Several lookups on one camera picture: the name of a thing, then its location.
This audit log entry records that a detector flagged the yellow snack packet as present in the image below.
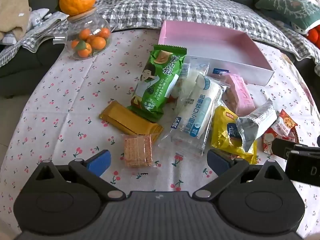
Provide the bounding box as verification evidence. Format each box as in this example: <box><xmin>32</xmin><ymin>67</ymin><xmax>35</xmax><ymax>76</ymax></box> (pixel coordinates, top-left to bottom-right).
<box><xmin>211</xmin><ymin>106</ymin><xmax>258</xmax><ymax>165</ymax></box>

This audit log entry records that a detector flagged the green embroidered cushion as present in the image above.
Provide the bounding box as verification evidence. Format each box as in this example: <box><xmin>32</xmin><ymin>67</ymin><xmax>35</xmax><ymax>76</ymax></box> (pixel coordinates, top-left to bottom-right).
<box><xmin>255</xmin><ymin>0</ymin><xmax>320</xmax><ymax>33</ymax></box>

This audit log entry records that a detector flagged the gold snack packet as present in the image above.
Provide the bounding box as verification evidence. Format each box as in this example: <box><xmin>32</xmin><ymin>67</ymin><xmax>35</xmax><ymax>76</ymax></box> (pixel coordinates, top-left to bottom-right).
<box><xmin>99</xmin><ymin>101</ymin><xmax>164</xmax><ymax>143</ymax></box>

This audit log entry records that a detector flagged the clear-wrapped wafer biscuit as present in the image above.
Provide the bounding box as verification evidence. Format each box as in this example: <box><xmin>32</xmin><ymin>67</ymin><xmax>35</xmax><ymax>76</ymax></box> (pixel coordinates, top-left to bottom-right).
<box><xmin>122</xmin><ymin>134</ymin><xmax>161</xmax><ymax>169</ymax></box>

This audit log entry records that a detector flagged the pink cardboard box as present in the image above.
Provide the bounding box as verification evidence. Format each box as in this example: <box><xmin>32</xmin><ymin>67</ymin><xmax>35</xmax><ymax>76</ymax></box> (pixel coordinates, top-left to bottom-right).
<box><xmin>158</xmin><ymin>20</ymin><xmax>275</xmax><ymax>85</ymax></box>

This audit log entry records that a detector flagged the cluster of small oranges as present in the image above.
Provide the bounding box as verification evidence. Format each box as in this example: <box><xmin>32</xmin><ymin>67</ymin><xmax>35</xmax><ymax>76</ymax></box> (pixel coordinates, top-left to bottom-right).
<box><xmin>71</xmin><ymin>27</ymin><xmax>111</xmax><ymax>58</ymax></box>

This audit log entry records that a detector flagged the grey plaid blanket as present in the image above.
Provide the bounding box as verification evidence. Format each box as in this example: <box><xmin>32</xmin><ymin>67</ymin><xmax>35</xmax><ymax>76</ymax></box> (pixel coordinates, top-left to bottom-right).
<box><xmin>0</xmin><ymin>0</ymin><xmax>320</xmax><ymax>65</ymax></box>

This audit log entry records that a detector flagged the orange plush toy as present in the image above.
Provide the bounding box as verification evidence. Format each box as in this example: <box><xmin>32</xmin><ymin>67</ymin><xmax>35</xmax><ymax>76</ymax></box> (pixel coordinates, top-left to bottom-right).
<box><xmin>305</xmin><ymin>26</ymin><xmax>320</xmax><ymax>48</ymax></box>

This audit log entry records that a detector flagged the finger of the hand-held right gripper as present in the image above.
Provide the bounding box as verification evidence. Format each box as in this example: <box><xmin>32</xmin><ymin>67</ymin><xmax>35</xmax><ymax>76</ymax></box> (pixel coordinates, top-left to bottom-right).
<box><xmin>271</xmin><ymin>137</ymin><xmax>320</xmax><ymax>159</ymax></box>

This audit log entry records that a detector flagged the green snack packet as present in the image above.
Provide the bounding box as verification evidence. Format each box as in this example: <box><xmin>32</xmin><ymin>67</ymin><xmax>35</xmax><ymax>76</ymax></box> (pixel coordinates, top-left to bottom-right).
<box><xmin>126</xmin><ymin>44</ymin><xmax>188</xmax><ymax>120</ymax></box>

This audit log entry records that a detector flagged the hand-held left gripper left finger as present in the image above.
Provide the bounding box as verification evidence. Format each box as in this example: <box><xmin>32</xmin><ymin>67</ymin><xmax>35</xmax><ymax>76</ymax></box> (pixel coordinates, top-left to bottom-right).
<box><xmin>32</xmin><ymin>149</ymin><xmax>126</xmax><ymax>202</ymax></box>

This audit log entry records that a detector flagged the white crumpled bag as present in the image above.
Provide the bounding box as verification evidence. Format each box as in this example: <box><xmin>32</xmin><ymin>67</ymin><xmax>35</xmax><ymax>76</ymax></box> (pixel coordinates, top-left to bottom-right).
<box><xmin>29</xmin><ymin>8</ymin><xmax>69</xmax><ymax>38</ymax></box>

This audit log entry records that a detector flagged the large white bread packet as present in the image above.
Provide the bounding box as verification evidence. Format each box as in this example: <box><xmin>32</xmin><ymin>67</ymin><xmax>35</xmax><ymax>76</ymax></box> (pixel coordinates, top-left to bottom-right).
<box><xmin>158</xmin><ymin>74</ymin><xmax>223</xmax><ymax>158</ymax></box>

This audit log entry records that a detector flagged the pink snack packet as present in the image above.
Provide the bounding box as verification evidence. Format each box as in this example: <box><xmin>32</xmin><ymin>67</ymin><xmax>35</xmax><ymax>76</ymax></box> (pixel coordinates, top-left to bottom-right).
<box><xmin>222</xmin><ymin>74</ymin><xmax>256</xmax><ymax>117</ymax></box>

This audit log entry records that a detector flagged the cork jar lid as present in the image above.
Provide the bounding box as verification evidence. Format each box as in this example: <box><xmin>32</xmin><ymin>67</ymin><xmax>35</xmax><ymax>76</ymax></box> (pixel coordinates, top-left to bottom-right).
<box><xmin>67</xmin><ymin>7</ymin><xmax>97</xmax><ymax>22</ymax></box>

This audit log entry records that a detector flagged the white cookie print snack packet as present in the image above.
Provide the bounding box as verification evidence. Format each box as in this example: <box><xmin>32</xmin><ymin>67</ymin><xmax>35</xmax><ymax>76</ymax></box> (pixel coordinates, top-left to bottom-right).
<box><xmin>274</xmin><ymin>109</ymin><xmax>300</xmax><ymax>142</ymax></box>

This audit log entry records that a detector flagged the cherry print tablecloth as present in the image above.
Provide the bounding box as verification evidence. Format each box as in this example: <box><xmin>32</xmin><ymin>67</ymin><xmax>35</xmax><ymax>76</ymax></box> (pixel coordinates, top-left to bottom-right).
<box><xmin>0</xmin><ymin>27</ymin><xmax>320</xmax><ymax>240</ymax></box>

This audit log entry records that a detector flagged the glass jar with spout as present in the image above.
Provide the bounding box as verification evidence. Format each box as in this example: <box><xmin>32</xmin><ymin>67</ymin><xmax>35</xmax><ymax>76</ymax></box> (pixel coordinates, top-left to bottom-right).
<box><xmin>53</xmin><ymin>7</ymin><xmax>118</xmax><ymax>60</ymax></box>

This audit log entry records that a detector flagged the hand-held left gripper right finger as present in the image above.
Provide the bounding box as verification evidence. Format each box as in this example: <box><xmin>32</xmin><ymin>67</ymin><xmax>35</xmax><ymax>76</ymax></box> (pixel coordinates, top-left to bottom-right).
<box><xmin>192</xmin><ymin>149</ymin><xmax>288</xmax><ymax>202</ymax></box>

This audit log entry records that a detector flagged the silver snack packet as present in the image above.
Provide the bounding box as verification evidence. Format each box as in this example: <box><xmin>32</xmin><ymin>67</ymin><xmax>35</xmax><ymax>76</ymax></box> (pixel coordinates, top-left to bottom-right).
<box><xmin>236</xmin><ymin>99</ymin><xmax>277</xmax><ymax>153</ymax></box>

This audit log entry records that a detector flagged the beige plush cloth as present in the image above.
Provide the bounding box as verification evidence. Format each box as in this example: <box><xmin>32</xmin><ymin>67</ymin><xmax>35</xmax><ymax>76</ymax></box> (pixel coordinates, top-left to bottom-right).
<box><xmin>0</xmin><ymin>0</ymin><xmax>32</xmax><ymax>46</ymax></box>

